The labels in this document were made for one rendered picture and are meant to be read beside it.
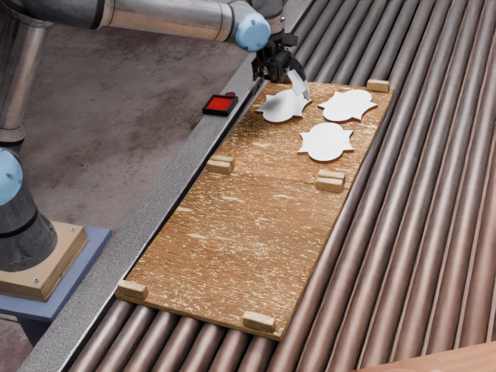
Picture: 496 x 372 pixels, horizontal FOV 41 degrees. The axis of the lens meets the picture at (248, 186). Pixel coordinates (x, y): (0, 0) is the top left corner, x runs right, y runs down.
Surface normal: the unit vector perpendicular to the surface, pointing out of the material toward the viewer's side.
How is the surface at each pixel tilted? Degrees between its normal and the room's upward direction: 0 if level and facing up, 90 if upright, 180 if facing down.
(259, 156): 0
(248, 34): 93
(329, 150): 0
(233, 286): 0
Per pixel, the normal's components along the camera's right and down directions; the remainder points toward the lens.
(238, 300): -0.15, -0.77
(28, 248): 0.56, 0.21
